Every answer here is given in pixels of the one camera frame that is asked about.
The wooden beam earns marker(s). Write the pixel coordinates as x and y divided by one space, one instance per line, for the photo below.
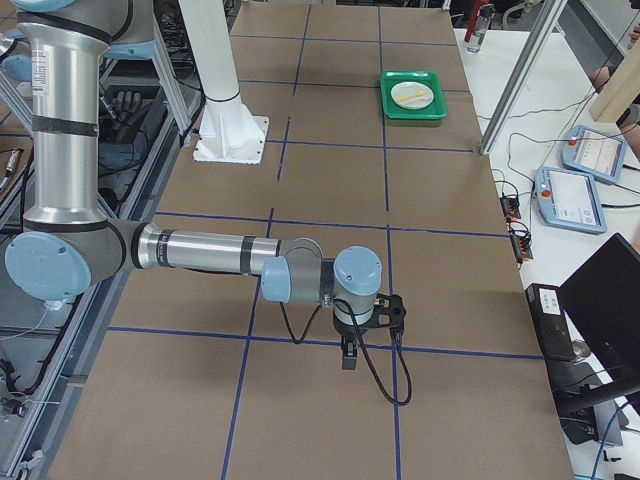
622 87

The aluminium frame post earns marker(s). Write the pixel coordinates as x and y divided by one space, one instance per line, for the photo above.
536 40

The black computer monitor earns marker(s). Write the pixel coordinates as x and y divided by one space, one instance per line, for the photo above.
601 299

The pink plastic spoon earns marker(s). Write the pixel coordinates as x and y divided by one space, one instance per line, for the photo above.
415 103

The clear water bottle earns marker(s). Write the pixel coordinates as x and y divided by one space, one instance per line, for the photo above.
481 24

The far blue teach pendant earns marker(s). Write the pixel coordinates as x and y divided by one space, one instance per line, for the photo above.
595 152

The white central pillar with base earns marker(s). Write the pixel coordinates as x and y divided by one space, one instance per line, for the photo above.
228 131

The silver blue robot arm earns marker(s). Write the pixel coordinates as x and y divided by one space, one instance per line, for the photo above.
68 244

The blue teach pendant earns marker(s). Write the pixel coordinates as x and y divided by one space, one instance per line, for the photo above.
569 200
595 152

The black orange connector block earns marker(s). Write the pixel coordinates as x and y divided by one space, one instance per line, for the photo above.
521 240
510 202

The yellow plastic spoon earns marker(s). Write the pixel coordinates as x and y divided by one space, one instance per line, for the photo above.
413 95

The near black orange connector block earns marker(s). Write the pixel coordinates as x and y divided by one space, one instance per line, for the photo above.
521 240

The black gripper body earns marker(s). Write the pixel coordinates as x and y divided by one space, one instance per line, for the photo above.
345 331

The white round plate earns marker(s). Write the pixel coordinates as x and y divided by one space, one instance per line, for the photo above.
407 88

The far black orange connector block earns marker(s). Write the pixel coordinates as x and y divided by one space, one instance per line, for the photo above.
510 202

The green plastic tray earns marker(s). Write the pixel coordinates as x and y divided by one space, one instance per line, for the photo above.
429 116

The near blue teach pendant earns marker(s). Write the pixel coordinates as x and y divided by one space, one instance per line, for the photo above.
569 200

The black desktop box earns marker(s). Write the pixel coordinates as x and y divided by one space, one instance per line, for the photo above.
550 323

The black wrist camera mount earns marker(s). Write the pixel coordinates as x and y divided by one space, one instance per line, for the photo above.
389 313

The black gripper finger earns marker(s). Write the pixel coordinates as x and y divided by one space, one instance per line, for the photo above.
353 354
346 353

